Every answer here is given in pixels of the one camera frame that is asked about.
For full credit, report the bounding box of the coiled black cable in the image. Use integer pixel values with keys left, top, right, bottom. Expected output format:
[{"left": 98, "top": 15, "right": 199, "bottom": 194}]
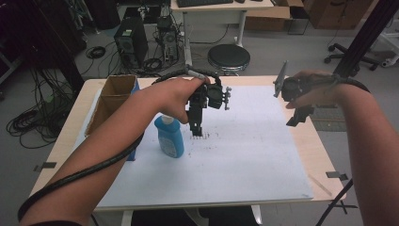
[{"left": 85, "top": 45, "right": 107, "bottom": 60}]

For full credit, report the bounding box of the person's dark clothing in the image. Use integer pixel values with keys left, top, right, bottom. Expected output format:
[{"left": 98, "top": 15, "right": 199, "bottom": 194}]
[{"left": 131, "top": 204, "right": 259, "bottom": 226}]

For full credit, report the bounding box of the black keyboard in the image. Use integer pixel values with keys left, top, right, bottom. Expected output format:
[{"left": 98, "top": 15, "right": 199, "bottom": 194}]
[{"left": 176, "top": 0, "right": 235, "bottom": 8}]

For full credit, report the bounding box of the black floor cable bundle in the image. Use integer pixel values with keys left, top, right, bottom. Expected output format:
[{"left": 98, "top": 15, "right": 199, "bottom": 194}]
[{"left": 5, "top": 67, "right": 78, "bottom": 150}]

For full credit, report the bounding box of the large brown cardboard box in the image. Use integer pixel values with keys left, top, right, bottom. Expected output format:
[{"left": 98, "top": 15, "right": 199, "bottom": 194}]
[{"left": 302, "top": 0, "right": 375, "bottom": 31}]

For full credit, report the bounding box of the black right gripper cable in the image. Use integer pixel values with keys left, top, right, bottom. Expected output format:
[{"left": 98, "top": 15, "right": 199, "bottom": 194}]
[{"left": 330, "top": 73, "right": 372, "bottom": 94}]

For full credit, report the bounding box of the person's left hand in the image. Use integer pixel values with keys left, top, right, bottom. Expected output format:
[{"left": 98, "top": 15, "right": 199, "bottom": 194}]
[{"left": 146, "top": 76, "right": 212, "bottom": 125}]

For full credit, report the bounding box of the white paper sheet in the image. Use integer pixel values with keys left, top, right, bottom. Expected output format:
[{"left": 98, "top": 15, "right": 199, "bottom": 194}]
[{"left": 71, "top": 84, "right": 315, "bottom": 211}]

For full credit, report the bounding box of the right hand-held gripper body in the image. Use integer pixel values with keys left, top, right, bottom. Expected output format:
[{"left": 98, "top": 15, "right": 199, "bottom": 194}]
[{"left": 272, "top": 60, "right": 315, "bottom": 104}]

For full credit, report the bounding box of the blue plastic bottle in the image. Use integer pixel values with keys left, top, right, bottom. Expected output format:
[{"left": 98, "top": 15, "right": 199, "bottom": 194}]
[{"left": 153, "top": 114, "right": 185, "bottom": 159}]

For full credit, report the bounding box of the black computer tower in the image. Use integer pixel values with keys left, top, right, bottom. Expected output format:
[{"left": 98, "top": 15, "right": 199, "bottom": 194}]
[{"left": 113, "top": 16, "right": 150, "bottom": 69}]

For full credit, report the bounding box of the person's right hand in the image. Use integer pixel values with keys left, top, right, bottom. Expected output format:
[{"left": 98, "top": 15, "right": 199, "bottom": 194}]
[{"left": 285, "top": 70, "right": 343, "bottom": 110}]

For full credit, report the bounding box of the black metal stand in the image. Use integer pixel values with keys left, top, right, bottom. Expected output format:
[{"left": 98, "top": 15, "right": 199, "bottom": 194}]
[{"left": 331, "top": 0, "right": 399, "bottom": 80}]

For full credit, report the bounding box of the black office chair base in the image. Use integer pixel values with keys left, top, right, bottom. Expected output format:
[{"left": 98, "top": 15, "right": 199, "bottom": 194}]
[{"left": 323, "top": 42, "right": 381, "bottom": 72}]

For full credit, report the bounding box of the black tripod leg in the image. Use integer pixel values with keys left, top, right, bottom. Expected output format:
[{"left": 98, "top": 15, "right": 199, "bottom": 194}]
[{"left": 314, "top": 178, "right": 359, "bottom": 226}]

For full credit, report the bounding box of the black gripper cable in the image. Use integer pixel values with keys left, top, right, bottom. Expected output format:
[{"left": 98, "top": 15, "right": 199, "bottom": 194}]
[
  {"left": 17, "top": 67, "right": 222, "bottom": 222},
  {"left": 330, "top": 73, "right": 372, "bottom": 94}
]

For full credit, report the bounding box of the flat brown cardboard box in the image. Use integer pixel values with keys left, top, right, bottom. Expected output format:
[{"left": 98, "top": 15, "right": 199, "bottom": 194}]
[{"left": 244, "top": 0, "right": 305, "bottom": 32}]

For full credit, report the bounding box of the grey tape strip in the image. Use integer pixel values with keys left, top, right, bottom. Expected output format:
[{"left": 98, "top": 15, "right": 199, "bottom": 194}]
[
  {"left": 325, "top": 170, "right": 349, "bottom": 182},
  {"left": 33, "top": 161, "right": 58, "bottom": 173}
]

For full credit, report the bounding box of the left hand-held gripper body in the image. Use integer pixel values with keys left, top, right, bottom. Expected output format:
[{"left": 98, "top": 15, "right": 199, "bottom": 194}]
[{"left": 187, "top": 83, "right": 233, "bottom": 118}]

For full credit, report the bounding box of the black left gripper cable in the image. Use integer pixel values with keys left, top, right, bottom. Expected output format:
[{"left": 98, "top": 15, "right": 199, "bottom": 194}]
[{"left": 17, "top": 67, "right": 222, "bottom": 222}]

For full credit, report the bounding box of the open computer case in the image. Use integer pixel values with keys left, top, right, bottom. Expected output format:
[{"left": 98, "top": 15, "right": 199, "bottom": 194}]
[{"left": 155, "top": 15, "right": 181, "bottom": 64}]

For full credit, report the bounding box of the white desk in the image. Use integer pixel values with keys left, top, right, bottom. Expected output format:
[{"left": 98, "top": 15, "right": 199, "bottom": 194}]
[{"left": 169, "top": 0, "right": 276, "bottom": 68}]

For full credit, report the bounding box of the black round stool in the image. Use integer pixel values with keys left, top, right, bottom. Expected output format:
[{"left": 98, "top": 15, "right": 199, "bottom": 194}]
[{"left": 207, "top": 43, "right": 251, "bottom": 76}]

